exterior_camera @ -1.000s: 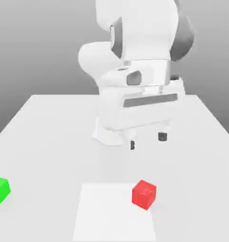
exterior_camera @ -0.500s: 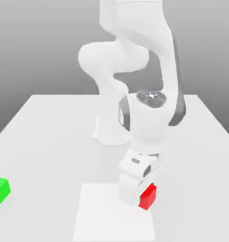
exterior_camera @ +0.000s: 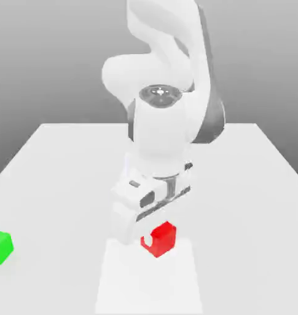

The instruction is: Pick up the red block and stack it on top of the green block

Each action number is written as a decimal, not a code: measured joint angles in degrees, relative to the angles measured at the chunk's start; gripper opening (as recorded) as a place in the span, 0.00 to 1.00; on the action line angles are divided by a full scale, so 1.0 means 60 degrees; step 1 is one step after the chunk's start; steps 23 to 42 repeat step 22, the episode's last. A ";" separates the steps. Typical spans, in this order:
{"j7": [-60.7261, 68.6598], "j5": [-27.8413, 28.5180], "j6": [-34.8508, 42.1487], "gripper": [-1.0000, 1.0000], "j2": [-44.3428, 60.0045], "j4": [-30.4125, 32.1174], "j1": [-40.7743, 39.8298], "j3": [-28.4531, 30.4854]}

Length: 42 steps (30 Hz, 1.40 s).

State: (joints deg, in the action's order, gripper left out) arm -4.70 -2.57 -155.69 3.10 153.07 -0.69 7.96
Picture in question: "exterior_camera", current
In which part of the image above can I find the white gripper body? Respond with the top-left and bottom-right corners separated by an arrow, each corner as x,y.
109,185 -> 192,246

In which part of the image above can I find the small red cube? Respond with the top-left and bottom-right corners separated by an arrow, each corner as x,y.
140,220 -> 177,259

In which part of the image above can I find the small green cube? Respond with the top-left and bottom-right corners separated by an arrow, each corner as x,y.
0,230 -> 15,266

